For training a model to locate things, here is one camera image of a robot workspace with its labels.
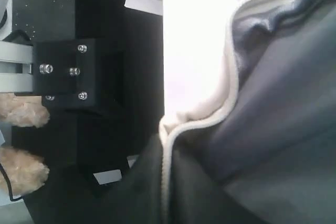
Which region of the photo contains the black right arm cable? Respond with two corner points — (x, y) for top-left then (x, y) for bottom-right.
(0, 163), (24, 201)

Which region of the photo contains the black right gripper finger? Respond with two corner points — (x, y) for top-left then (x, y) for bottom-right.
(13, 0), (163, 223)

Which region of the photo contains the tan plush toy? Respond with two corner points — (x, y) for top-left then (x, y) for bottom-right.
(1, 93), (50, 197)

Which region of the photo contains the beige fabric duffel bag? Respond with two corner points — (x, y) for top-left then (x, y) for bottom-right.
(106, 0), (335, 223)

